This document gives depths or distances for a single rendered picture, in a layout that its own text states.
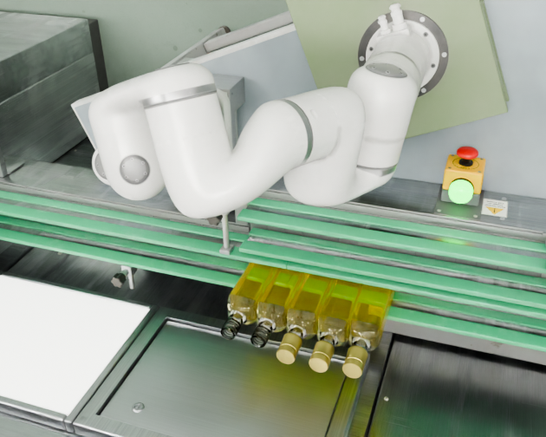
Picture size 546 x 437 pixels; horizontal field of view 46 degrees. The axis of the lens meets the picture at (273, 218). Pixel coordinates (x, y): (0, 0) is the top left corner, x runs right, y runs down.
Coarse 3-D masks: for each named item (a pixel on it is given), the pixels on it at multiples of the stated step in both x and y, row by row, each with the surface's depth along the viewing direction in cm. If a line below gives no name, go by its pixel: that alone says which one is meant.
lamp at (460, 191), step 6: (456, 180) 120; (462, 180) 119; (468, 180) 119; (450, 186) 120; (456, 186) 119; (462, 186) 118; (468, 186) 118; (450, 192) 120; (456, 192) 119; (462, 192) 118; (468, 192) 118; (450, 198) 121; (456, 198) 119; (462, 198) 119; (468, 198) 119
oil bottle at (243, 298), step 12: (252, 264) 129; (252, 276) 126; (264, 276) 126; (240, 288) 123; (252, 288) 123; (264, 288) 124; (228, 300) 121; (240, 300) 120; (252, 300) 120; (228, 312) 121; (240, 312) 119; (252, 312) 120
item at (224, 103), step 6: (222, 96) 126; (222, 102) 135; (228, 102) 127; (222, 108) 136; (228, 108) 127; (228, 114) 128; (228, 120) 128; (228, 126) 129; (228, 132) 130; (228, 138) 131
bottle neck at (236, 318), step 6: (234, 312) 119; (228, 318) 118; (234, 318) 117; (240, 318) 118; (228, 324) 116; (234, 324) 116; (240, 324) 118; (222, 330) 116; (228, 330) 118; (234, 330) 116; (228, 336) 117; (234, 336) 116
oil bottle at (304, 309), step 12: (312, 276) 126; (300, 288) 123; (312, 288) 123; (324, 288) 123; (300, 300) 120; (312, 300) 120; (324, 300) 122; (288, 312) 118; (300, 312) 117; (312, 312) 117; (288, 324) 117; (300, 324) 116; (312, 324) 116; (312, 336) 118
